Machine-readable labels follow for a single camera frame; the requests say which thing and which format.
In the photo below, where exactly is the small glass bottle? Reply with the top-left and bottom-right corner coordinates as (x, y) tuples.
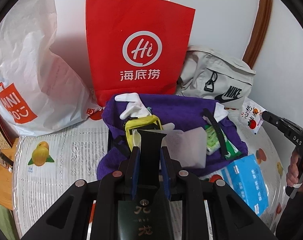
(0, 150), (14, 173)

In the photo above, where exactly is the white foam block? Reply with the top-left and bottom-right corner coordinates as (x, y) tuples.
(203, 102), (228, 124)

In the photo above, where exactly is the white plastic shopping bag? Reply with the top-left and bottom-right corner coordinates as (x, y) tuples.
(0, 0), (104, 137)

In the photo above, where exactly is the fruit print sachet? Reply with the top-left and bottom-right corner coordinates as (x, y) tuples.
(241, 101), (263, 136)

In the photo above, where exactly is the black watch strap with holes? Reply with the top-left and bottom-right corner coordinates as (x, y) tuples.
(203, 108), (229, 159)

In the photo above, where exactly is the translucent drawstring pouch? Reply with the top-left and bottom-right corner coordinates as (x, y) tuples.
(133, 127), (207, 169)

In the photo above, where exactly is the short black watch strap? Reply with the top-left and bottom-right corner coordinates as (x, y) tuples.
(137, 129), (167, 198)

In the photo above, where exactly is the fruit print tablecloth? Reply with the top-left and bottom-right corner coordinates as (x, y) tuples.
(13, 104), (285, 240)

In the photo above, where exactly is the blue tissue pack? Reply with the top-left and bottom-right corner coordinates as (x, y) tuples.
(220, 154), (270, 217)

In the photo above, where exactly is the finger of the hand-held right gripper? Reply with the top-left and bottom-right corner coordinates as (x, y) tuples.
(262, 110), (293, 137)

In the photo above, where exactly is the patterned book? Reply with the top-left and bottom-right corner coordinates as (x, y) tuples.
(0, 108), (14, 151)

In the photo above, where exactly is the purple towel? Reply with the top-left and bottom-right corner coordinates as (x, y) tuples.
(96, 93), (248, 181)

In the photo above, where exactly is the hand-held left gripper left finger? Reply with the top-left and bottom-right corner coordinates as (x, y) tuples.
(22, 146), (142, 240)

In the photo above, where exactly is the yellow mesh pouch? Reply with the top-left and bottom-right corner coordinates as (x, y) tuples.
(124, 115), (163, 153)

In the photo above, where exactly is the white glove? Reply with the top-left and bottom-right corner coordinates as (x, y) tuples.
(115, 92), (176, 131)

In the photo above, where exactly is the wooden door frame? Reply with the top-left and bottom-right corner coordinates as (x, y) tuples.
(241, 0), (273, 68)

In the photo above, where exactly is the person's right forearm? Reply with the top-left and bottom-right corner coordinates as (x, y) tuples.
(276, 180), (303, 240)

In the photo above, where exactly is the light green tissue pack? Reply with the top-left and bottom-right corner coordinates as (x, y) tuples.
(205, 126), (222, 156)

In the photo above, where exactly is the wooden bedside table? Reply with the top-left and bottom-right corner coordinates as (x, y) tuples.
(0, 137), (25, 206)

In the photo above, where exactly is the red paper bag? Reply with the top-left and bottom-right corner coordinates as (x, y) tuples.
(85, 0), (196, 107)

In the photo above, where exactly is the dark green box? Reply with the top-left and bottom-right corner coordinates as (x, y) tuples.
(117, 197), (172, 240)

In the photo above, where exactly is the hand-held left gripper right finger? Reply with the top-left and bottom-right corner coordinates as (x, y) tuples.
(160, 146), (280, 240)

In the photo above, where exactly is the dark green wipes packet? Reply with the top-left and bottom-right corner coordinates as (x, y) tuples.
(217, 132), (241, 161)

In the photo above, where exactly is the grey sling bag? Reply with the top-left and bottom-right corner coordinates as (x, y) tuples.
(176, 45), (257, 109)

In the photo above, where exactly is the person's right hand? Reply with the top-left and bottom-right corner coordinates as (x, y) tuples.
(286, 151), (303, 188)

